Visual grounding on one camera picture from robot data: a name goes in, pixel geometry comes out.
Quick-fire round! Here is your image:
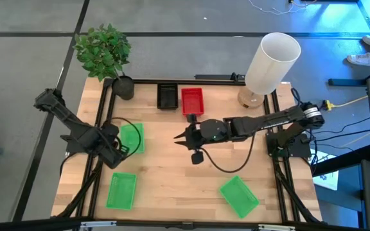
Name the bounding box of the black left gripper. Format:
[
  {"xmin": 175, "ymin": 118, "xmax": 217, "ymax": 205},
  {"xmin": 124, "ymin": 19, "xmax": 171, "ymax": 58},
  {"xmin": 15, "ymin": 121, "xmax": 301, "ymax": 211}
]
[{"xmin": 91, "ymin": 136, "xmax": 124, "ymax": 170}]

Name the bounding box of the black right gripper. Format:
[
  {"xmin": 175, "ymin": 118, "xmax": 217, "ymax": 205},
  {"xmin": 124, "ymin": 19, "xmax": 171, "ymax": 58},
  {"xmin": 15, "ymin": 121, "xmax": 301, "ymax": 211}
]
[{"xmin": 173, "ymin": 114, "xmax": 229, "ymax": 151}]

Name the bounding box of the green plastic mesh basket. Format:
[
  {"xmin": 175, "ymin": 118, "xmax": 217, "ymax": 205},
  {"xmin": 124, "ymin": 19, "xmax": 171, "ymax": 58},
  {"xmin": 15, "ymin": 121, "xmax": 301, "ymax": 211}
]
[
  {"xmin": 119, "ymin": 123, "xmax": 145, "ymax": 154},
  {"xmin": 218, "ymin": 175, "xmax": 260, "ymax": 220},
  {"xmin": 105, "ymin": 172, "xmax": 137, "ymax": 211}
]

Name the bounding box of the red plastic mesh basket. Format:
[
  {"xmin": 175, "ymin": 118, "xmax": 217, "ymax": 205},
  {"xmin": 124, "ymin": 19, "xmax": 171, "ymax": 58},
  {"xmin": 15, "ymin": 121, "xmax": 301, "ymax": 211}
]
[{"xmin": 181, "ymin": 87, "xmax": 205, "ymax": 116}]

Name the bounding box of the black plastic mesh basket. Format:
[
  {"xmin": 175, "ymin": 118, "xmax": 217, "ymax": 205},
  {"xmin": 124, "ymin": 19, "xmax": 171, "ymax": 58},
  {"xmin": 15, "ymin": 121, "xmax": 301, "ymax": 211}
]
[{"xmin": 156, "ymin": 83, "xmax": 179, "ymax": 110}]

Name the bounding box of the black plant pot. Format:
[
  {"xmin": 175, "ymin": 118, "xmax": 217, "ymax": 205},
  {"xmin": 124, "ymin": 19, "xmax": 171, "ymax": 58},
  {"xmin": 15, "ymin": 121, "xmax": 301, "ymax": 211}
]
[{"xmin": 111, "ymin": 75, "xmax": 136, "ymax": 101}]

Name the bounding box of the black bottom rig bar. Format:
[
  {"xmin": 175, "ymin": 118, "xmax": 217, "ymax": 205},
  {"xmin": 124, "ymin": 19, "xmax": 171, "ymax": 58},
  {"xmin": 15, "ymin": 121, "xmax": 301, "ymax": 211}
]
[{"xmin": 0, "ymin": 216, "xmax": 370, "ymax": 231}]

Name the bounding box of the green artificial plant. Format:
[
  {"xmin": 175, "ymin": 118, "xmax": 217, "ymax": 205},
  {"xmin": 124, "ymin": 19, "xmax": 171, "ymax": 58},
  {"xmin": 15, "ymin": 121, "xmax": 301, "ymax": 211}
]
[{"xmin": 73, "ymin": 22, "xmax": 132, "ymax": 83}]

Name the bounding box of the white paper sheet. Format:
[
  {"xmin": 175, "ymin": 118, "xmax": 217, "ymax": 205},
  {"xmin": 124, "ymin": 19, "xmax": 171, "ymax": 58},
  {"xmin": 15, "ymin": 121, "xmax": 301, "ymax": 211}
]
[{"xmin": 313, "ymin": 150, "xmax": 340, "ymax": 192}]

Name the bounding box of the black diagonal beam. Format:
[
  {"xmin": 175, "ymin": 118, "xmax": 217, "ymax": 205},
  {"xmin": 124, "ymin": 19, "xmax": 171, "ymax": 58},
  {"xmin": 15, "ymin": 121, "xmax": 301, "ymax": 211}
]
[{"xmin": 312, "ymin": 144, "xmax": 370, "ymax": 176}]

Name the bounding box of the black desk foot bar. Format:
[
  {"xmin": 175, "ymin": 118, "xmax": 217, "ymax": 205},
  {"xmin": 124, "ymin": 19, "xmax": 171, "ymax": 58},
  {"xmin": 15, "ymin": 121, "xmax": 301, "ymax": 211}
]
[{"xmin": 328, "ymin": 69, "xmax": 370, "ymax": 87}]

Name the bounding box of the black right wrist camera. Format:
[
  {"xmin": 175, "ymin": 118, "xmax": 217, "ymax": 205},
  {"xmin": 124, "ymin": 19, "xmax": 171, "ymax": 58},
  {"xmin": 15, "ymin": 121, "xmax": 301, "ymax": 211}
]
[{"xmin": 190, "ymin": 151, "xmax": 205, "ymax": 166}]

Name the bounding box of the black left camera cable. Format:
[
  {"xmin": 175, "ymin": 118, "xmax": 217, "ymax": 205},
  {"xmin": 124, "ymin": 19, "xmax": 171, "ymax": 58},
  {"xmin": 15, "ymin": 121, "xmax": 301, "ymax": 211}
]
[{"xmin": 106, "ymin": 117, "xmax": 143, "ymax": 158}]

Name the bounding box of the black camera cable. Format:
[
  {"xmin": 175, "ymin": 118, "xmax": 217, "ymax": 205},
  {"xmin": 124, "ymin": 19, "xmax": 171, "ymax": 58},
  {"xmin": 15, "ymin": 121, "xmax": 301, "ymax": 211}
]
[
  {"xmin": 106, "ymin": 117, "xmax": 143, "ymax": 158},
  {"xmin": 200, "ymin": 133, "xmax": 256, "ymax": 174}
]

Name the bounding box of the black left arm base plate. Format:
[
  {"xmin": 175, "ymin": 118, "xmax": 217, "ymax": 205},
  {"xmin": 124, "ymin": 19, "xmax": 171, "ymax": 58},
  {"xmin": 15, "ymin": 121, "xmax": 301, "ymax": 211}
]
[{"xmin": 65, "ymin": 130, "xmax": 112, "ymax": 154}]

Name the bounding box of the black right camera cable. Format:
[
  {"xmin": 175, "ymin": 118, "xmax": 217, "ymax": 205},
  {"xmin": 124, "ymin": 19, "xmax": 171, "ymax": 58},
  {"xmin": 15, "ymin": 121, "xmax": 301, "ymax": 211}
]
[{"xmin": 200, "ymin": 133, "xmax": 256, "ymax": 174}]

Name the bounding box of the black aluminium table frame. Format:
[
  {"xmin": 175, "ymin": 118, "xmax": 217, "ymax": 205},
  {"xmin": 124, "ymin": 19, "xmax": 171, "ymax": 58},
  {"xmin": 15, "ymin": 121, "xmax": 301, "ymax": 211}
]
[{"xmin": 53, "ymin": 78, "xmax": 322, "ymax": 225}]

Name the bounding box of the silver metal bracket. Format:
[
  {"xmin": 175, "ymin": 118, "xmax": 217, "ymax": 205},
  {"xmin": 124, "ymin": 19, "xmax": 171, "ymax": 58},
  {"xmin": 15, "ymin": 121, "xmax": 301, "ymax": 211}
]
[
  {"xmin": 258, "ymin": 223, "xmax": 297, "ymax": 231},
  {"xmin": 80, "ymin": 220, "xmax": 118, "ymax": 229}
]

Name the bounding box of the black bracket bar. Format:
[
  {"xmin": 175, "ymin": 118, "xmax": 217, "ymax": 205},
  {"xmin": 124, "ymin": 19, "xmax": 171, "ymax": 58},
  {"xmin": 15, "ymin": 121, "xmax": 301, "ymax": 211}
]
[{"xmin": 194, "ymin": 73, "xmax": 247, "ymax": 81}]

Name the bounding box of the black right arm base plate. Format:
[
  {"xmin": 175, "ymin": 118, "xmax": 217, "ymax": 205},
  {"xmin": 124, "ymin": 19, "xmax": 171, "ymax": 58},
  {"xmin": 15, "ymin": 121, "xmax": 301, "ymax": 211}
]
[{"xmin": 265, "ymin": 132, "xmax": 312, "ymax": 158}]

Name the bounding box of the yellow power cord plug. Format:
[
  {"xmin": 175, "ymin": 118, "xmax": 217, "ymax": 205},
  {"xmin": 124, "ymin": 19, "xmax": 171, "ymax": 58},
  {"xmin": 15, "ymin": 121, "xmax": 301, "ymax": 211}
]
[{"xmin": 321, "ymin": 95, "xmax": 369, "ymax": 111}]

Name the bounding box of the thin white floor cable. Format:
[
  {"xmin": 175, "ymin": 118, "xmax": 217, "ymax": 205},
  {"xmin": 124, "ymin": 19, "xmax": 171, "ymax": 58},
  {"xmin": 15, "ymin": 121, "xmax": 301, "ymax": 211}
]
[{"xmin": 247, "ymin": 0, "xmax": 317, "ymax": 15}]

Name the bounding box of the black floor cable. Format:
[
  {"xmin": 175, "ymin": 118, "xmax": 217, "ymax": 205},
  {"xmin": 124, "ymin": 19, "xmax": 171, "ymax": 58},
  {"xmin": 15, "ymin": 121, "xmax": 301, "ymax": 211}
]
[
  {"xmin": 310, "ymin": 117, "xmax": 370, "ymax": 135},
  {"xmin": 315, "ymin": 128, "xmax": 370, "ymax": 142}
]

